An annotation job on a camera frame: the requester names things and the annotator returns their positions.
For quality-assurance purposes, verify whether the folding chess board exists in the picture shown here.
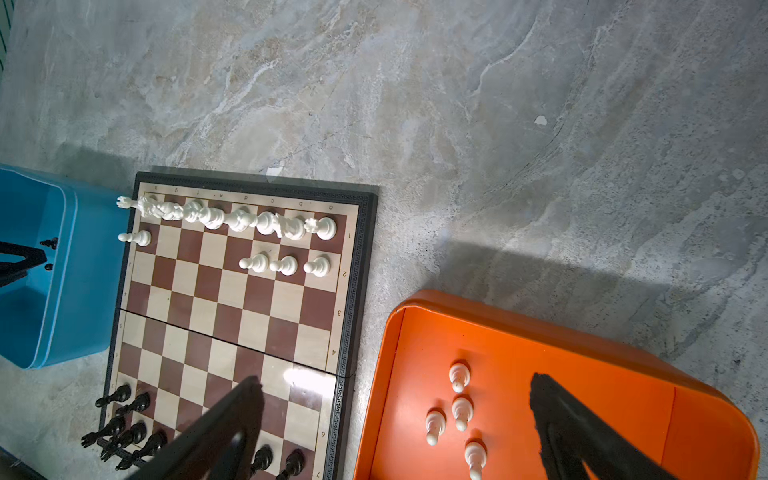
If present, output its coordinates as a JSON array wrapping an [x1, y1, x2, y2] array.
[[99, 171, 378, 479]]

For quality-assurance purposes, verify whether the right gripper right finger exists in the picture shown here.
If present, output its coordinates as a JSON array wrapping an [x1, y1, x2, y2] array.
[[529, 373, 674, 479]]

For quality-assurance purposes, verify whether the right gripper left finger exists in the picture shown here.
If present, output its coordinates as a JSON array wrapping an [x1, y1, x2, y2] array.
[[130, 375, 264, 479]]

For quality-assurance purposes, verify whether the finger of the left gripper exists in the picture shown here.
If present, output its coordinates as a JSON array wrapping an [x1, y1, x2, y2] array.
[[1, 241, 47, 267]]

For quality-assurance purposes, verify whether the white pawn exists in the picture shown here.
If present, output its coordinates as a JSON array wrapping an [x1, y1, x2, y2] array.
[[451, 395, 474, 432], [449, 361, 471, 393], [464, 440, 488, 480], [425, 408, 447, 446]]

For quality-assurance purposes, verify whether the orange plastic tray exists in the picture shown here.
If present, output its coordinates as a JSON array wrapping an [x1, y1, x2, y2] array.
[[355, 290, 760, 479]]

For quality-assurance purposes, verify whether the blue plastic tray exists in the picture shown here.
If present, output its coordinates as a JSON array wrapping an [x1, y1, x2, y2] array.
[[1, 165, 129, 370]]

